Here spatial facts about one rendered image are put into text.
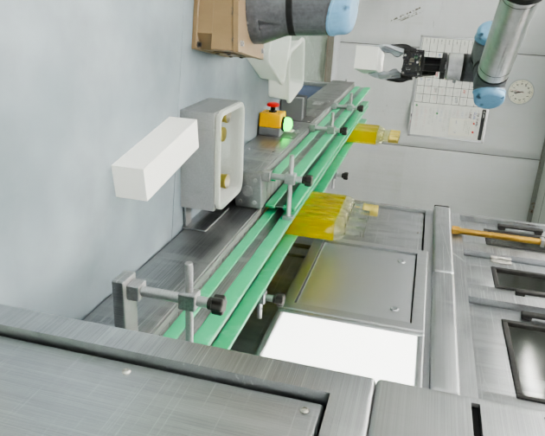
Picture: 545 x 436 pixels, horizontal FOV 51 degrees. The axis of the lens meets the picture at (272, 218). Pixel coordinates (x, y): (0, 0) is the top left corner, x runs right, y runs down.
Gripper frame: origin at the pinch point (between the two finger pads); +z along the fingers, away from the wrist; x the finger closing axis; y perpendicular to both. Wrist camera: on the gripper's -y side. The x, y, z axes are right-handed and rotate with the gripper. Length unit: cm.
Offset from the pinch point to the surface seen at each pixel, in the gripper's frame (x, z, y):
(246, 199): 38, 24, 36
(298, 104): 14.7, 27.4, -28.6
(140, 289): 42, 21, 100
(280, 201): 40, 17, 28
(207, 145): 24, 28, 58
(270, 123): 20.9, 29.9, -1.8
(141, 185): 29, 29, 86
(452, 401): 38, -22, 122
